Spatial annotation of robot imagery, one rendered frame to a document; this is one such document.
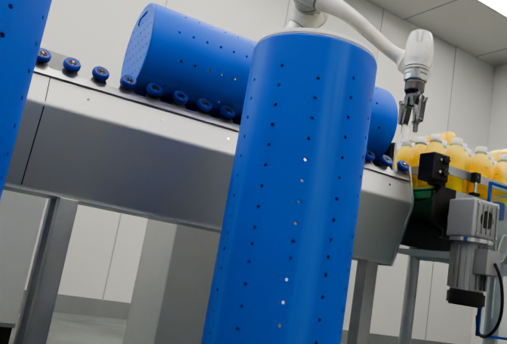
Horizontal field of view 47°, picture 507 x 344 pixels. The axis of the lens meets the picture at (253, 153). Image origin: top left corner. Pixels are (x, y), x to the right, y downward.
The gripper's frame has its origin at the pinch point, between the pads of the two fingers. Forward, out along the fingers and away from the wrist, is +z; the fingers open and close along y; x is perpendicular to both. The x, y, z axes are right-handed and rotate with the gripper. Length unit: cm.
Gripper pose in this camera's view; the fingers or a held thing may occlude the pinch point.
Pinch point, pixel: (409, 133)
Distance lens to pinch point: 224.5
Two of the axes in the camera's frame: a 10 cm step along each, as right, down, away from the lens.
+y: 4.7, -1.0, -8.8
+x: 8.7, 2.4, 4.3
